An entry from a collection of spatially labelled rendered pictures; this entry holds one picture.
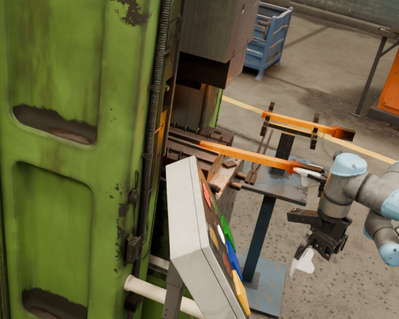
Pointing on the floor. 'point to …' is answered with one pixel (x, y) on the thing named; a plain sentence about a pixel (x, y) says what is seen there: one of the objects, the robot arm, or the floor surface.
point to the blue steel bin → (268, 37)
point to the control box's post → (172, 302)
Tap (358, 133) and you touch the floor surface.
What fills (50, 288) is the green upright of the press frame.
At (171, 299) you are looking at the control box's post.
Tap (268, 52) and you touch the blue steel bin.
